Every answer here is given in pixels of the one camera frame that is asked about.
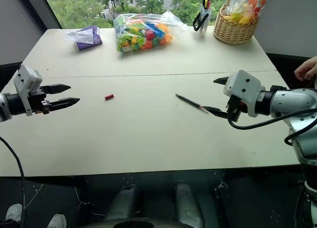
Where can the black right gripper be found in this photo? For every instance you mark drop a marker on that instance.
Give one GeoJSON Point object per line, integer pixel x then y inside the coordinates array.
{"type": "Point", "coordinates": [235, 107]}

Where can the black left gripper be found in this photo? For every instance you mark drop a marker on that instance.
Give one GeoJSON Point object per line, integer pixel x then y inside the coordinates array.
{"type": "Point", "coordinates": [39, 101]}

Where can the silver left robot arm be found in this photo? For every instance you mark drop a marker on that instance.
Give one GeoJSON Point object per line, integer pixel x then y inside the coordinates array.
{"type": "Point", "coordinates": [10, 105]}

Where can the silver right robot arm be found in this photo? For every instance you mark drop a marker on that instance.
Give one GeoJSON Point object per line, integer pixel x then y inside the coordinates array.
{"type": "Point", "coordinates": [292, 101]}

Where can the black pen with red grip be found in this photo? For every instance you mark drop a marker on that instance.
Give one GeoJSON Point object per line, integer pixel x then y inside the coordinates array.
{"type": "Point", "coordinates": [189, 102]}

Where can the white pen holder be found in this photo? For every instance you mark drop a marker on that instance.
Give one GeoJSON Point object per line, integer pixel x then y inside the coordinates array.
{"type": "Point", "coordinates": [206, 19]}

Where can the person's bare hand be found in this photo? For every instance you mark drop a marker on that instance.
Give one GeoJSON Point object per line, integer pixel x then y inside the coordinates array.
{"type": "Point", "coordinates": [308, 68]}

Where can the purple tissue pack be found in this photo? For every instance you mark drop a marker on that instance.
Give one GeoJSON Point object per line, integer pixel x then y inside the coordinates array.
{"type": "Point", "coordinates": [86, 38]}

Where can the wicker basket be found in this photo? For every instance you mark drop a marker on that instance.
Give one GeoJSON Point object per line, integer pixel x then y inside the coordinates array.
{"type": "Point", "coordinates": [232, 31]}

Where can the black clip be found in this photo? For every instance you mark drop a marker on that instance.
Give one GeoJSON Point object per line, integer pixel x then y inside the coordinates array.
{"type": "Point", "coordinates": [198, 22]}

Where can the clear bag of toy fruit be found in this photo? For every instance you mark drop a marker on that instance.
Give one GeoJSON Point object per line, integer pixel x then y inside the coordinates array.
{"type": "Point", "coordinates": [245, 7]}

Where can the clear bag of colourful blocks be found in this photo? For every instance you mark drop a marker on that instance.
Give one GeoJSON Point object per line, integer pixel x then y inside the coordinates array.
{"type": "Point", "coordinates": [141, 33]}

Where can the dark rounded shape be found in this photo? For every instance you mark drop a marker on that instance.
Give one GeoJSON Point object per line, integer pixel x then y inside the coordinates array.
{"type": "Point", "coordinates": [188, 205]}
{"type": "Point", "coordinates": [123, 203]}

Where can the white shoe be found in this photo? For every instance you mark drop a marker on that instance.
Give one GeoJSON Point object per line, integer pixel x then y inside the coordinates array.
{"type": "Point", "coordinates": [57, 221]}
{"type": "Point", "coordinates": [13, 213]}

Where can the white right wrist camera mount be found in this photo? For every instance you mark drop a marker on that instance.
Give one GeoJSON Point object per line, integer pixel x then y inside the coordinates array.
{"type": "Point", "coordinates": [244, 85]}

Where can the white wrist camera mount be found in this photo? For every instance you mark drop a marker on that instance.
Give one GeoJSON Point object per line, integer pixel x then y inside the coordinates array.
{"type": "Point", "coordinates": [27, 80]}
{"type": "Point", "coordinates": [244, 85]}

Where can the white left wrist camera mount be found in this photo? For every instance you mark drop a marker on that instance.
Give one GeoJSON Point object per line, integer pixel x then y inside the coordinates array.
{"type": "Point", "coordinates": [27, 80]}

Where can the dark window frame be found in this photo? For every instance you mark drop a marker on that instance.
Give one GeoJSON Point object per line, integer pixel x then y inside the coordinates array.
{"type": "Point", "coordinates": [39, 7]}

